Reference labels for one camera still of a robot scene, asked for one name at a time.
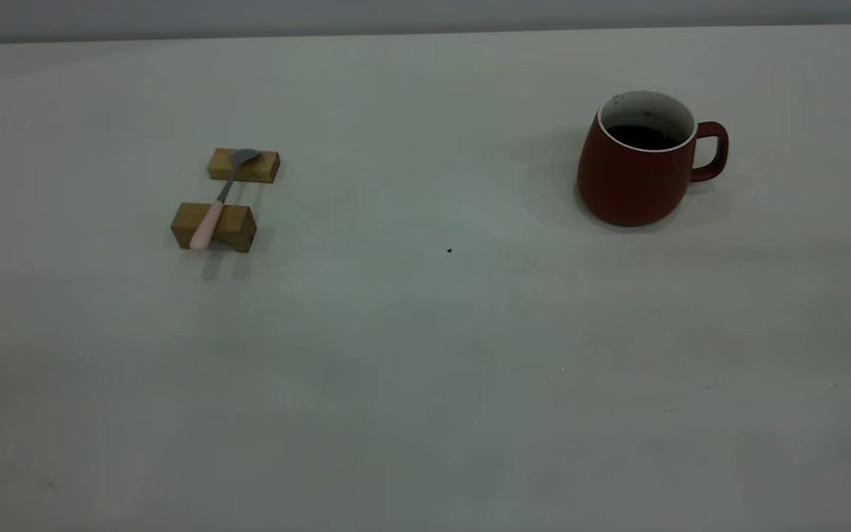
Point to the red ceramic mug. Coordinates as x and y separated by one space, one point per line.
632 185

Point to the dark coffee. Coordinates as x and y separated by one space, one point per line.
640 137

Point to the flat wooden block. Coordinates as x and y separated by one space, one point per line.
261 169

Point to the arched wooden block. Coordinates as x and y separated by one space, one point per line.
238 226

